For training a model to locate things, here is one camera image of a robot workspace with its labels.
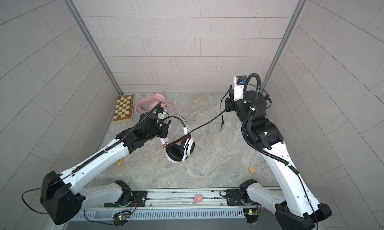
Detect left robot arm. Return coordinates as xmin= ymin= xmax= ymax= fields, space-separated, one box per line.
xmin=39 ymin=103 xmax=169 ymax=225

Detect white black headphones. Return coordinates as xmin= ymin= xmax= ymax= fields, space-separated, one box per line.
xmin=160 ymin=115 xmax=196 ymax=163

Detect left circuit board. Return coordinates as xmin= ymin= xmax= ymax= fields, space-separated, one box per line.
xmin=113 ymin=211 xmax=131 ymax=221

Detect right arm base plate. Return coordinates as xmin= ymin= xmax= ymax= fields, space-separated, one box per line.
xmin=224 ymin=189 xmax=259 ymax=206

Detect wooden folded chess board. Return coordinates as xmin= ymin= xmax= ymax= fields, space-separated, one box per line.
xmin=113 ymin=95 xmax=134 ymax=123

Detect right circuit board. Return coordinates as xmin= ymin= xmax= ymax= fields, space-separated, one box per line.
xmin=243 ymin=208 xmax=260 ymax=224

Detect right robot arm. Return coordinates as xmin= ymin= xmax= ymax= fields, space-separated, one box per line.
xmin=225 ymin=73 xmax=332 ymax=230

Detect aluminium rail frame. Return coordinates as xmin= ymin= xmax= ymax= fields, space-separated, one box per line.
xmin=56 ymin=186 xmax=313 ymax=222

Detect wooden block right front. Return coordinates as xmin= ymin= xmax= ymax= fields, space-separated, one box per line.
xmin=248 ymin=167 xmax=256 ymax=174

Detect pink headphones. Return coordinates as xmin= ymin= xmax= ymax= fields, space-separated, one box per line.
xmin=135 ymin=93 xmax=168 ymax=115

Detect circuit board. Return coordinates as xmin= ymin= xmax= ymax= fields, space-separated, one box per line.
xmin=243 ymin=208 xmax=260 ymax=224
xmin=113 ymin=211 xmax=131 ymax=221

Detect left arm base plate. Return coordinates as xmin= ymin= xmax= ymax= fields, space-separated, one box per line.
xmin=103 ymin=191 xmax=148 ymax=208

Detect black headphone cable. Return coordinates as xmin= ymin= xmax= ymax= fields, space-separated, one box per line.
xmin=164 ymin=90 xmax=230 ymax=148

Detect rectangular wooden block left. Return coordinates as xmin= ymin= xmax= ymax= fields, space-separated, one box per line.
xmin=116 ymin=158 xmax=124 ymax=167

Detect pink pig toy centre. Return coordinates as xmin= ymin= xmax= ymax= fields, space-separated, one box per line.
xmin=193 ymin=194 xmax=204 ymax=204

